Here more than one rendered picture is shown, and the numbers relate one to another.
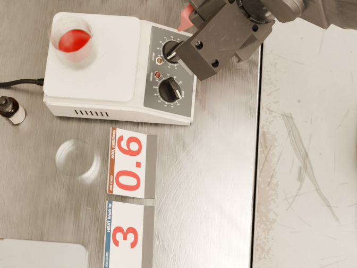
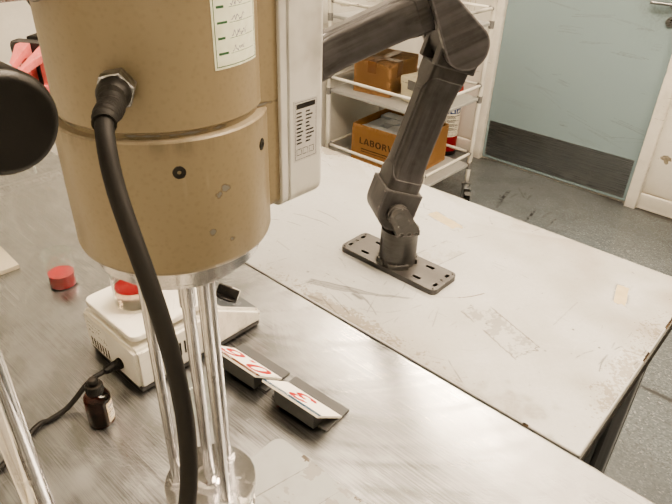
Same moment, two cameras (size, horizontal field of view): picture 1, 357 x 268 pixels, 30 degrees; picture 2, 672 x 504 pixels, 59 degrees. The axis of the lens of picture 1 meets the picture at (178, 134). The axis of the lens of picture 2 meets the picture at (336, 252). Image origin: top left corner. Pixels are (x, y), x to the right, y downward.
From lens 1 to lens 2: 0.65 m
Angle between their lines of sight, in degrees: 52
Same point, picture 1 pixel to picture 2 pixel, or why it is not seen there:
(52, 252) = (258, 464)
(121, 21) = not seen: hidden behind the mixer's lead
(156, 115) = (234, 311)
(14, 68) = (64, 396)
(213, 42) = not seen: hidden behind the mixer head
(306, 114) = (320, 273)
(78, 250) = (277, 443)
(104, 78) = (174, 301)
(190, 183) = (301, 348)
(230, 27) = not seen: hidden behind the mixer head
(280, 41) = (258, 258)
